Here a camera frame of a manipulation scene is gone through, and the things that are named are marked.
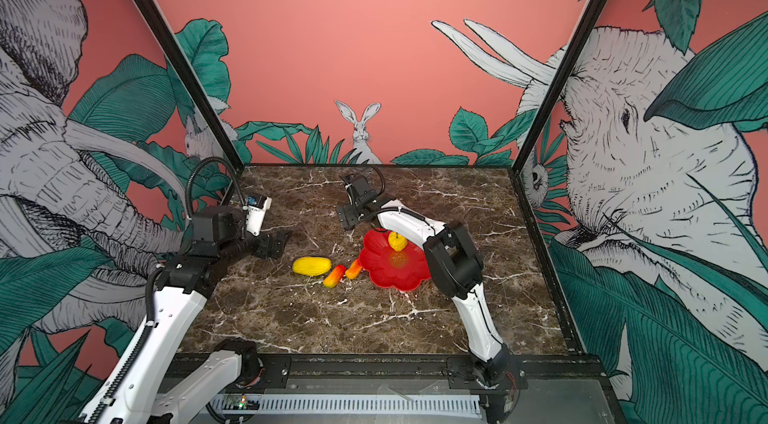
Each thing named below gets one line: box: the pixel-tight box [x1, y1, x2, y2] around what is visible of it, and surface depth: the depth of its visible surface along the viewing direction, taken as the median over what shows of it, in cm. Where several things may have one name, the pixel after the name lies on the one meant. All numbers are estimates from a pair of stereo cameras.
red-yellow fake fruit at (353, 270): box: [345, 258, 362, 280], surface depth 92 cm
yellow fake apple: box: [388, 231, 408, 252], surface depth 95 cm
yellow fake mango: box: [292, 256, 332, 277], surface depth 92 cm
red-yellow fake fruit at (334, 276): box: [323, 264, 346, 288], surface depth 90 cm
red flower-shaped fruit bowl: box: [359, 228, 431, 291], surface depth 97 cm
